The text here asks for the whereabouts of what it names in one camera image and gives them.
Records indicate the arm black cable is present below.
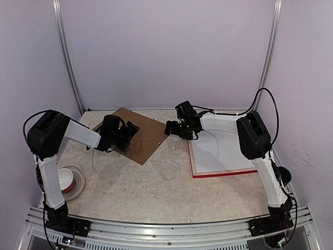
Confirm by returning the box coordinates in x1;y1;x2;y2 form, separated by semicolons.
22;109;50;154
194;87;278;146

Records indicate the right aluminium post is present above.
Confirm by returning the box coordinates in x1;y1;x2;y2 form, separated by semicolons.
249;0;283;113

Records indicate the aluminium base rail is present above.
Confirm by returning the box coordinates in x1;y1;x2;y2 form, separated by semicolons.
18;205;322;250

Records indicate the dark green mug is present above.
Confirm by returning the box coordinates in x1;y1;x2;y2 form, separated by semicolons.
278;166;292;186

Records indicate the brown backing board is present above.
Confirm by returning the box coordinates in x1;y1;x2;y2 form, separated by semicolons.
93;108;167;165

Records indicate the cat photo print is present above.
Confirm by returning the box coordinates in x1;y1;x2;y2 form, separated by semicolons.
188;130;256;178

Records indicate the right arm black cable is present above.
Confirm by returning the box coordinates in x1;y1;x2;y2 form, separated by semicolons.
194;87;278;146

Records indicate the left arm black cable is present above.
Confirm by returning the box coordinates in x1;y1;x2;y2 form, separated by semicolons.
22;109;50;154

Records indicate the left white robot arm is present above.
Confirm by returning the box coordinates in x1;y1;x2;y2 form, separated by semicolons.
23;109;140;237

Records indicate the red wooden picture frame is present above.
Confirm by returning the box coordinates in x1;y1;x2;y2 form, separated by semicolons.
188;141;257;179

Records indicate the left aluminium post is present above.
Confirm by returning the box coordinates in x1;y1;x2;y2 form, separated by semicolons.
52;0;85;115

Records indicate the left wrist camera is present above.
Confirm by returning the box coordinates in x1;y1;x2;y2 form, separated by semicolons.
100;115;124;137

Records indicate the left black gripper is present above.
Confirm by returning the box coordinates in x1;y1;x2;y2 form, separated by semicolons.
110;121;139;152

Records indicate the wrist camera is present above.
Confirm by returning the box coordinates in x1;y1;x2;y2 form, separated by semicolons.
175;101;197;121
100;115;124;137

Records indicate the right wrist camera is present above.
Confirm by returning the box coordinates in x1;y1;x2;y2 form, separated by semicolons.
175;101;197;121

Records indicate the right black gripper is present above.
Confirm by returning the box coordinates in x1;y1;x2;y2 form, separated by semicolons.
165;119;195;140

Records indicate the aluminium post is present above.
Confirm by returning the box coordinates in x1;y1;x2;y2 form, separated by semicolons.
52;0;85;115
249;0;283;113

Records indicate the white red bowl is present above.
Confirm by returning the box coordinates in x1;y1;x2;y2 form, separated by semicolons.
57;168;74;193

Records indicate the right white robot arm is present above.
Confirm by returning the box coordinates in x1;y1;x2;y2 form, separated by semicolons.
164;111;297;236

